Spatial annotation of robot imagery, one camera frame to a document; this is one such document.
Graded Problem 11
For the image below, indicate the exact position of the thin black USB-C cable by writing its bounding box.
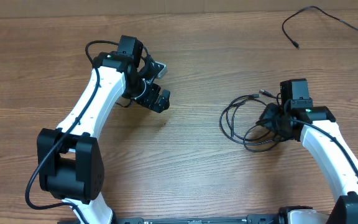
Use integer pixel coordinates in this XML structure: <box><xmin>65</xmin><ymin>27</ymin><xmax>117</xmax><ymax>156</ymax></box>
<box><xmin>219</xmin><ymin>89</ymin><xmax>288</xmax><ymax>153</ymax></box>

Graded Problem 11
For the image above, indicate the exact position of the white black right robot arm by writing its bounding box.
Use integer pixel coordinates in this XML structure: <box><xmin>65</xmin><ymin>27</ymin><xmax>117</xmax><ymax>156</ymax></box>
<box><xmin>256</xmin><ymin>78</ymin><xmax>358</xmax><ymax>224</ymax></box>

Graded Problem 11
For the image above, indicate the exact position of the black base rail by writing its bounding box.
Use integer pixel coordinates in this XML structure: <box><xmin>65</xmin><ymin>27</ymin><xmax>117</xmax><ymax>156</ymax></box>
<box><xmin>57</xmin><ymin>205</ymin><xmax>332</xmax><ymax>224</ymax></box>

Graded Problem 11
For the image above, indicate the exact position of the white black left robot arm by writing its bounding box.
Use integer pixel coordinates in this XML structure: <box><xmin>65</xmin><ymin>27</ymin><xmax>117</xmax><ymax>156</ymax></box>
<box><xmin>25</xmin><ymin>35</ymin><xmax>170</xmax><ymax>223</ymax></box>

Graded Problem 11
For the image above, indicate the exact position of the cardboard wall panel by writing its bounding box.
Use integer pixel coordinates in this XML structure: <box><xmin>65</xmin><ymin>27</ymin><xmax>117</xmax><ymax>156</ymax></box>
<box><xmin>0</xmin><ymin>0</ymin><xmax>358</xmax><ymax>18</ymax></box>

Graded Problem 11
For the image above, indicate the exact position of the black USB-A cable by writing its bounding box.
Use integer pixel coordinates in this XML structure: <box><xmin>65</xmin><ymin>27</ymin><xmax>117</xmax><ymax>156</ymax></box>
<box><xmin>282</xmin><ymin>6</ymin><xmax>358</xmax><ymax>73</ymax></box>

